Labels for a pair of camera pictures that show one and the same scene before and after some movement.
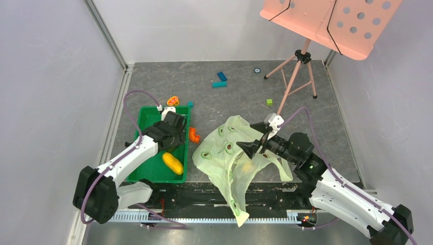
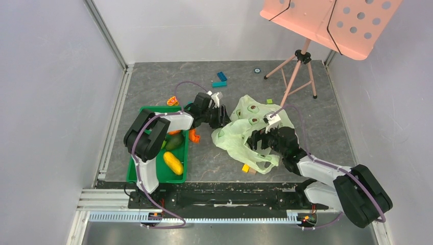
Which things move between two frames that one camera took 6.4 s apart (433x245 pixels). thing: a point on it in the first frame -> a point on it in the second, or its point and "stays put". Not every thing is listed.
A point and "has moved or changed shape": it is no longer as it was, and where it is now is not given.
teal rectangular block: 219,84 stays put
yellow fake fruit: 172,163 stays put
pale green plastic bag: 219,157 has moved or changed shape
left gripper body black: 178,137 -> 213,117
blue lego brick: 221,76 stays put
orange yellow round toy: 173,101 stays put
